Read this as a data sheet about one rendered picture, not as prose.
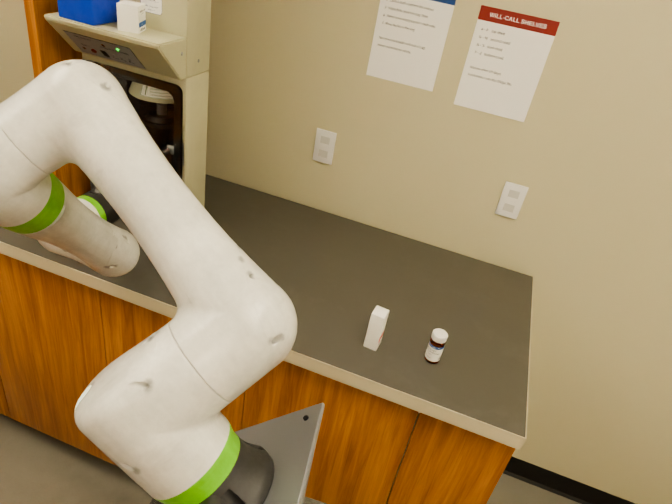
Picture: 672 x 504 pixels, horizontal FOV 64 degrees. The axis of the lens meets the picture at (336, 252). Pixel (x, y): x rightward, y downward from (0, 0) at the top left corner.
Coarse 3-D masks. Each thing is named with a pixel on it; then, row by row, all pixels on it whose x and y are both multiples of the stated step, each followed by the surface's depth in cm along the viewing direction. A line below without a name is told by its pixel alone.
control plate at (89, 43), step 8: (72, 40) 135; (80, 40) 133; (88, 40) 131; (96, 40) 130; (80, 48) 138; (88, 48) 136; (96, 48) 134; (104, 48) 132; (112, 48) 131; (120, 48) 129; (128, 48) 127; (104, 56) 137; (112, 56) 135; (120, 56) 133; (128, 56) 132; (128, 64) 136; (136, 64) 135
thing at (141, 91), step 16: (128, 80) 141; (144, 80) 139; (160, 80) 138; (128, 96) 143; (144, 96) 142; (160, 96) 140; (176, 96) 138; (144, 112) 144; (160, 112) 142; (176, 112) 141; (160, 128) 145; (176, 128) 143; (160, 144) 147; (176, 144) 146; (176, 160) 148
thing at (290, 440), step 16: (288, 416) 82; (304, 416) 79; (320, 416) 78; (240, 432) 86; (256, 432) 83; (272, 432) 81; (288, 432) 79; (304, 432) 76; (272, 448) 78; (288, 448) 76; (304, 448) 74; (288, 464) 73; (304, 464) 71; (288, 480) 70; (304, 480) 69; (272, 496) 69; (288, 496) 68; (304, 496) 88
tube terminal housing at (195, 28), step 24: (120, 0) 132; (168, 0) 128; (192, 0) 129; (168, 24) 131; (192, 24) 132; (192, 48) 135; (144, 72) 140; (192, 72) 138; (192, 96) 142; (192, 120) 145; (192, 144) 149; (192, 168) 154; (192, 192) 158
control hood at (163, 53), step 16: (48, 16) 128; (64, 32) 132; (80, 32) 129; (96, 32) 126; (112, 32) 125; (128, 32) 126; (144, 32) 129; (160, 32) 131; (144, 48) 125; (160, 48) 123; (176, 48) 128; (144, 64) 133; (160, 64) 130; (176, 64) 130
